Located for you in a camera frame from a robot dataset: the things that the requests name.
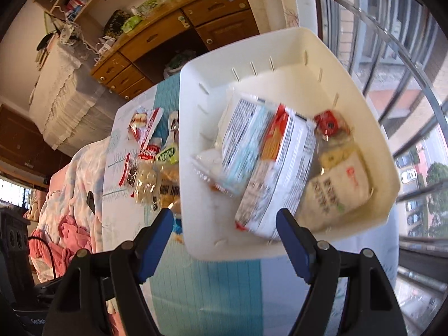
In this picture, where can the brown white candy wrapper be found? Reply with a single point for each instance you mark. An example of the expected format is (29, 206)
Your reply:
(173, 128)

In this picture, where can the pastel floral blanket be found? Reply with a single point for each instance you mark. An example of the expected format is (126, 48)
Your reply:
(84, 173)

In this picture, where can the beige soda cracker pack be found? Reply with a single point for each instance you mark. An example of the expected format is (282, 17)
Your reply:
(329, 197)

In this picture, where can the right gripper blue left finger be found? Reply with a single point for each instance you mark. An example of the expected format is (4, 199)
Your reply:
(151, 242)

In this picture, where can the green snack packet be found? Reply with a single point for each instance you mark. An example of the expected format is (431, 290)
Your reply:
(168, 155)

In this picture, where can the clear bag yellow puffs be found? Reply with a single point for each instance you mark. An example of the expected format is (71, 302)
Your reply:
(331, 153)

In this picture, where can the white plastic storage bin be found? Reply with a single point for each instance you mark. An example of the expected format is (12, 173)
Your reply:
(294, 68)

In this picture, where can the red small cookies pack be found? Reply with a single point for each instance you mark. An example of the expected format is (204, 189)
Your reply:
(150, 150)

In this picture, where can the wooden desk with drawers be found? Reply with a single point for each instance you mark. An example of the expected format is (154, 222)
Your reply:
(139, 59)

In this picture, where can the clear bag golden biscuits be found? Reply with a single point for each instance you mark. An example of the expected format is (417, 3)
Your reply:
(167, 191)

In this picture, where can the blue cream snack pouch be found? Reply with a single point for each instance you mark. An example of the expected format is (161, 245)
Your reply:
(208, 165)

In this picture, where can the pink cloth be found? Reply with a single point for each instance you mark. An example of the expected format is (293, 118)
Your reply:
(58, 255)

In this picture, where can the black smartphone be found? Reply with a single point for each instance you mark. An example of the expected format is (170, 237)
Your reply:
(90, 202)

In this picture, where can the clear bag pale cookies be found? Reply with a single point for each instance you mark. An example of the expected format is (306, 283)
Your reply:
(145, 182)

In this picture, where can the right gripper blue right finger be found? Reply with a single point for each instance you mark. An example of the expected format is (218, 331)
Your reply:
(299, 243)

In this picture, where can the Lipo cookies red white bag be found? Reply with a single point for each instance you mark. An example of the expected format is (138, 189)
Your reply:
(143, 124)

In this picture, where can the red zip clear bag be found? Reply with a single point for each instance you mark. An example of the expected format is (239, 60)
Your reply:
(129, 173)

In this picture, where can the clear pale blue wafer pack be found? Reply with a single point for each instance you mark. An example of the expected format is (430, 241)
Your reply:
(242, 129)

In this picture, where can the white lace cover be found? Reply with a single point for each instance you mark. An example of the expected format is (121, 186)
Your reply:
(71, 108)

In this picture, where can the blue white biscuit pack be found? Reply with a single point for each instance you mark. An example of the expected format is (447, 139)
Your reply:
(280, 175)

